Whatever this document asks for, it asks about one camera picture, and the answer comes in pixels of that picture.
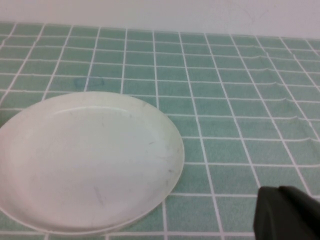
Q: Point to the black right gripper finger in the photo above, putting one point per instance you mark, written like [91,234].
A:
[287,217]

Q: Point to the white plastic plate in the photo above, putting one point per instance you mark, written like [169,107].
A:
[82,162]

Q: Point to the green white-checked tablecloth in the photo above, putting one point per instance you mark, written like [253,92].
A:
[225,100]

